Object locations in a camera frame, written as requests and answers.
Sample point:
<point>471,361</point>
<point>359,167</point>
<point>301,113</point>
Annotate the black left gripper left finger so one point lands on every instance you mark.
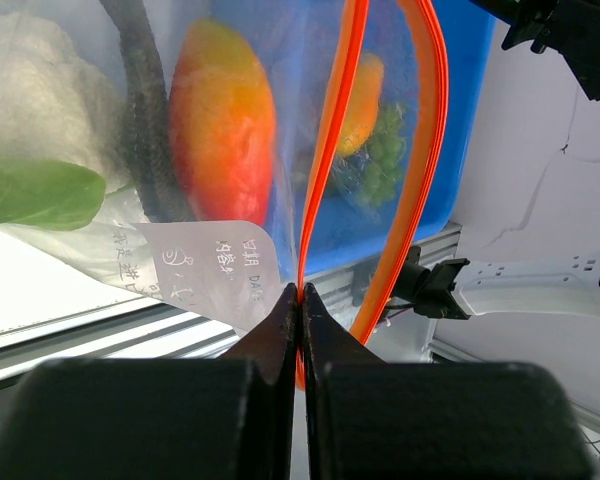
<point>225,418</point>

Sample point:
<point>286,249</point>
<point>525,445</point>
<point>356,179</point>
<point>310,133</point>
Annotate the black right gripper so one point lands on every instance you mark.
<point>569,27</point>

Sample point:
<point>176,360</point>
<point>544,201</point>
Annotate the grey fish toy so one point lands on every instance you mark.
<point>145,144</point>

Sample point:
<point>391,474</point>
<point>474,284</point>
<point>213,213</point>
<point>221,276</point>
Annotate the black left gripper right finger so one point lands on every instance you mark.
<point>370,419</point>

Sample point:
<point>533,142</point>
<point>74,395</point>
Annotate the blue plastic bin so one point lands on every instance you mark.
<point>460,125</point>

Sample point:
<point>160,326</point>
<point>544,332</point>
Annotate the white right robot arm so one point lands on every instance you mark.
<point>569,286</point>

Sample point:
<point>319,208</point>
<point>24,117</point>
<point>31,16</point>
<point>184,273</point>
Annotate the aluminium mounting rail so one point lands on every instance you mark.
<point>140,329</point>

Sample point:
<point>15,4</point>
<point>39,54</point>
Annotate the yellow orange mango toy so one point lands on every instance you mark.
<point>362,111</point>

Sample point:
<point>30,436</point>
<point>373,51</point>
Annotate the green grapes toy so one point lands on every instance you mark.
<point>383,153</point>

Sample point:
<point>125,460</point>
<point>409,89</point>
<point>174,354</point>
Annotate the white cauliflower toy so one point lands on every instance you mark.
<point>60,122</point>

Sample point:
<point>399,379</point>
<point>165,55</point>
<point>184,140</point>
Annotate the clear zip top bag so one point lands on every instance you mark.
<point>227,270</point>

